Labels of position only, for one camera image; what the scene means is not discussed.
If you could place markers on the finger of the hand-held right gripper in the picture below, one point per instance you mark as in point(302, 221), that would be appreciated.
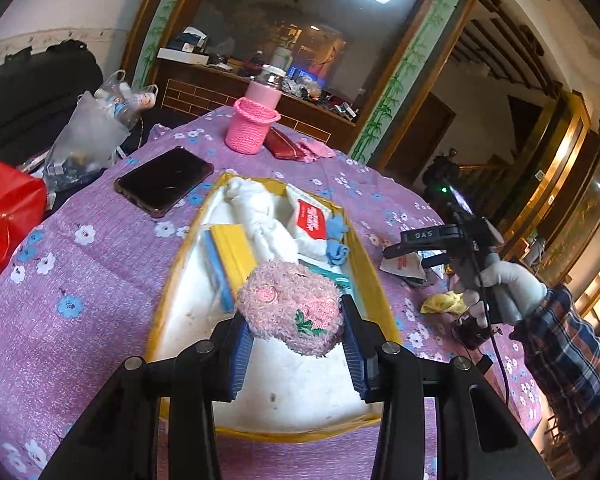
point(402, 251)
point(436, 261)

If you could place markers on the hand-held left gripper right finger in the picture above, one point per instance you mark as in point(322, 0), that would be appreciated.
point(355, 360)

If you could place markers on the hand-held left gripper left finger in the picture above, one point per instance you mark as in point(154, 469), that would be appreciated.
point(242, 360)

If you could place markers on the white glove packet red print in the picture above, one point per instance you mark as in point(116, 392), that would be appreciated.
point(405, 272)

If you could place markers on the yellow cardboard box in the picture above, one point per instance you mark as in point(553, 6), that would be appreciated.
point(290, 390)

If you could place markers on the blue towel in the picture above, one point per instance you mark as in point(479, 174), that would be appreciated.
point(336, 247)

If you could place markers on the pink plush strawberry pouch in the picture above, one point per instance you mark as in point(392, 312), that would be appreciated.
point(285, 305)

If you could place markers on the person's right forearm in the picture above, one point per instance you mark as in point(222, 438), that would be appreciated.
point(565, 355)

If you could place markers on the person's right hand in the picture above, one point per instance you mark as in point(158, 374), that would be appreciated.
point(522, 282)

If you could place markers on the yellow towel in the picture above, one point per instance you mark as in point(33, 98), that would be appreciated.
point(442, 305)

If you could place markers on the pale green tissue pack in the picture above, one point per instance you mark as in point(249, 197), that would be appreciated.
point(332, 276)

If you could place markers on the white wipes packet red label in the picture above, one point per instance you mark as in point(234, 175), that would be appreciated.
point(312, 220)

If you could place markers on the golden pillar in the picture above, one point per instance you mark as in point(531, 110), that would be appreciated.
point(545, 160)

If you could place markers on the yellow blue sponge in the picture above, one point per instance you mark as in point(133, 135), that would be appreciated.
point(235, 255)

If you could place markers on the large framed painting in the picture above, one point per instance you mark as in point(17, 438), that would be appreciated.
point(580, 220)

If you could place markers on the wooden door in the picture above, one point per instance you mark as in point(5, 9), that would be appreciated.
point(420, 130)

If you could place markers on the pink cloth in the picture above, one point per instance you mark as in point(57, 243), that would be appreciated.
point(315, 150)

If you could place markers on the white towel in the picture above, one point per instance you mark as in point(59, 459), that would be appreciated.
point(257, 220)

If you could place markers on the red wallet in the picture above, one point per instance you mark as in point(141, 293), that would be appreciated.
point(280, 144)

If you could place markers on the pink knitted cup holder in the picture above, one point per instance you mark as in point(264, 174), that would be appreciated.
point(247, 130)

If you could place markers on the black smartphone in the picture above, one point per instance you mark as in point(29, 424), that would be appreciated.
point(162, 180)

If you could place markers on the pink bottle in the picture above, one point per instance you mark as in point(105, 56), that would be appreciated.
point(262, 92)

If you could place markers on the wooden cabinet counter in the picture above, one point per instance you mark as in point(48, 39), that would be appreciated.
point(200, 92)

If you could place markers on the wood framed glass partition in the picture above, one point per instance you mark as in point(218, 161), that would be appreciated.
point(260, 15)

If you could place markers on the clear plastic bag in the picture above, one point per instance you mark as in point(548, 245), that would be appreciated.
point(85, 130)

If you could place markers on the red plastic bag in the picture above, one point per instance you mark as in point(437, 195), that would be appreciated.
point(5, 210)

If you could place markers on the white flat box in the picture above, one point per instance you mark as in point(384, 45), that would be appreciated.
point(180, 55)

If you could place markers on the black jacket on post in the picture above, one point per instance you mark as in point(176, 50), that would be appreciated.
point(442, 170)

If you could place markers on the bamboo print wall panel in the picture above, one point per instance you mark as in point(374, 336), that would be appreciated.
point(155, 35)
point(410, 70)

